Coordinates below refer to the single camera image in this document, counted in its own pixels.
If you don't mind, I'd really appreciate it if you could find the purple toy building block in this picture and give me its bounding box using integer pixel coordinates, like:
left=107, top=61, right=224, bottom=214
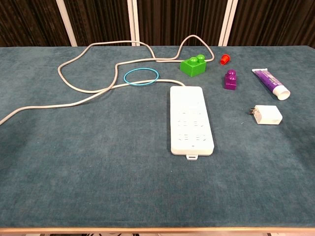
left=223, top=69, right=238, bottom=91

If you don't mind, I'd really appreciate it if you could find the teal table cloth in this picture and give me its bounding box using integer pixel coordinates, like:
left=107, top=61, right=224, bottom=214
left=0, top=45, right=315, bottom=229

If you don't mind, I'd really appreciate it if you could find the green toy building block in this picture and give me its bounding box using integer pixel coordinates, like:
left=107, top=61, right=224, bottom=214
left=180, top=54, right=207, bottom=78

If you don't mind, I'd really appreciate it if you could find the thin blue ring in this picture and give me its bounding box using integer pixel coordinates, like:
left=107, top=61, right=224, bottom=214
left=123, top=68, right=159, bottom=86

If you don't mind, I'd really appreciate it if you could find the purple and white toothpaste tube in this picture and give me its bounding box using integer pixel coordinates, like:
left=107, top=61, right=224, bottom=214
left=251, top=68, right=291, bottom=101

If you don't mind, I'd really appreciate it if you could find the white partition post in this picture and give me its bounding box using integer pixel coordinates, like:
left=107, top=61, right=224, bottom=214
left=126, top=0, right=140, bottom=47
left=56, top=0, right=78, bottom=47
left=218, top=0, right=239, bottom=46

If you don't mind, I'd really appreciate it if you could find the white power cord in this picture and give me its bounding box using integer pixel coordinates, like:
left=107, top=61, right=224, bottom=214
left=0, top=34, right=214, bottom=126

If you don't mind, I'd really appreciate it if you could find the white power strip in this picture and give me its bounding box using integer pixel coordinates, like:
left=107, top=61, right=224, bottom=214
left=169, top=86, right=215, bottom=162

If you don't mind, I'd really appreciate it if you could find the white plug adapter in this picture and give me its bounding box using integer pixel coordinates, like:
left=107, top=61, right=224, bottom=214
left=247, top=105, right=283, bottom=125

